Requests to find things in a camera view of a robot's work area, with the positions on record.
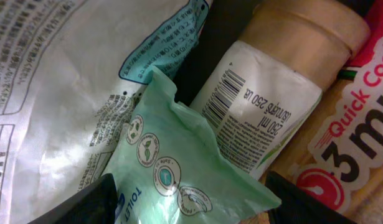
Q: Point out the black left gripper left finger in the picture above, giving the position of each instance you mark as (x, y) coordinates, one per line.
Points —
(95, 203)

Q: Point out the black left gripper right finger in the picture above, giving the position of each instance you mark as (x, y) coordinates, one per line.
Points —
(298, 207)

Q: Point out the red spaghetti packet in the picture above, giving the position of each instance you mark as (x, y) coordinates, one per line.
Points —
(337, 155)

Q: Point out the mint green wet wipes pack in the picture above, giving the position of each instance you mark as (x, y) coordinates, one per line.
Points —
(167, 167)

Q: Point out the white tube with beige cap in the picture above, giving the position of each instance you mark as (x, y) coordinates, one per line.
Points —
(273, 76)

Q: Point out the white blue printed bag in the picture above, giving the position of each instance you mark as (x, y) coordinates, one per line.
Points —
(71, 73)

